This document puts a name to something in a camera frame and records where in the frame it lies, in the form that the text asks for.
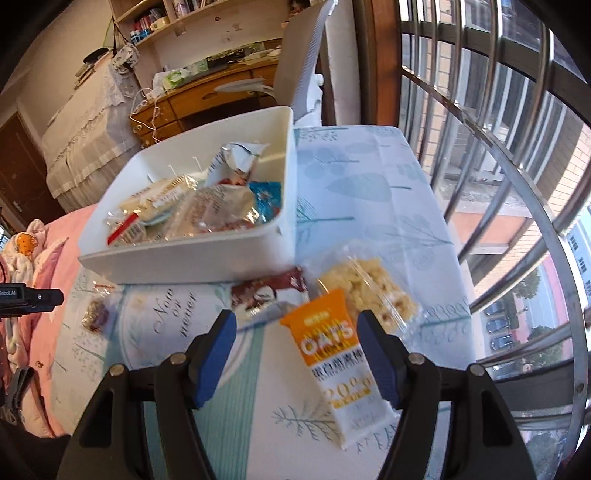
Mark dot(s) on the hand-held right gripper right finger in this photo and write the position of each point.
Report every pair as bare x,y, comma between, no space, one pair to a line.
376,355

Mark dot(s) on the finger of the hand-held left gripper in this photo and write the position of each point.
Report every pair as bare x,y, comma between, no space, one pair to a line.
44,297

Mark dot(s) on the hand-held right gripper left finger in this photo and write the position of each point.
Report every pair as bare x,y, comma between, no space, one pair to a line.
214,355

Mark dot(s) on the orange and white bar packet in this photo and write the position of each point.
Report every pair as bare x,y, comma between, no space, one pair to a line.
328,341

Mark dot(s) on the white plastic bin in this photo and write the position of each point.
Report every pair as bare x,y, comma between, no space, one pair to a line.
184,261

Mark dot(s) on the clear packet with reddish snacks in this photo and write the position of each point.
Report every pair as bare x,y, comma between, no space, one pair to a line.
207,207

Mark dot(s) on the pink bed sheet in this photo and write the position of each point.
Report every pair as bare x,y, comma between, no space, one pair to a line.
51,258

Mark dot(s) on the white cloth with orange cartoon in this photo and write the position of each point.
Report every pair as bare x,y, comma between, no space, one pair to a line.
23,244

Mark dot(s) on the small red-brown snack packet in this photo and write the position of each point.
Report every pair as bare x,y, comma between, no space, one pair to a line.
96,316

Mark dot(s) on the clear puffed snack packet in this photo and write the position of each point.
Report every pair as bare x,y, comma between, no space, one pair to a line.
369,281

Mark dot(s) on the brown chocolate snack packet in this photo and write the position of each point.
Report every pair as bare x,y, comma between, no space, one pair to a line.
268,290

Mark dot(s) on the zip bag with red seal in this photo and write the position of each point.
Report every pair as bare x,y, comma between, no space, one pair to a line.
122,228

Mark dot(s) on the brown wooden door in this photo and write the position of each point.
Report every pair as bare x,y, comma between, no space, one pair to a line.
18,175

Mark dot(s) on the beige snack packet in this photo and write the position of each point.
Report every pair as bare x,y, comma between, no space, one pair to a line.
157,198

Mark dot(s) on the white lace cover cloth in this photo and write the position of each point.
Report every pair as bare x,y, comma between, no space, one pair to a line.
83,138

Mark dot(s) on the blue snack packet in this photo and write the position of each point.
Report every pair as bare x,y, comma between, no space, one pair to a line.
268,196

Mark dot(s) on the tree print tablecloth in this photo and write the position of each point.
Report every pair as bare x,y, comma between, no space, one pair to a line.
360,184

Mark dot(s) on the silver foil snack packet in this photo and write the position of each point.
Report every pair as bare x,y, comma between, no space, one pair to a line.
231,159

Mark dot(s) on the wooden desk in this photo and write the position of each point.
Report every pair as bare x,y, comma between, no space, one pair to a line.
194,104

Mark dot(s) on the steel window grille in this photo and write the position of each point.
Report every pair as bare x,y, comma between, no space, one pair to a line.
498,134

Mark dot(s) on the green and white wipes pack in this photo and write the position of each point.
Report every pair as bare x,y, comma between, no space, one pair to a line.
175,78

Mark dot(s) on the white office chair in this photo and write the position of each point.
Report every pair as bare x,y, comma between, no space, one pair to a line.
300,60

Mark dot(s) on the wooden bookshelf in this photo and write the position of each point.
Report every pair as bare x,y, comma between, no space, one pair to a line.
207,23

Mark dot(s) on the brown wooden window frame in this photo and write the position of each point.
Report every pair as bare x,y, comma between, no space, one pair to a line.
378,60

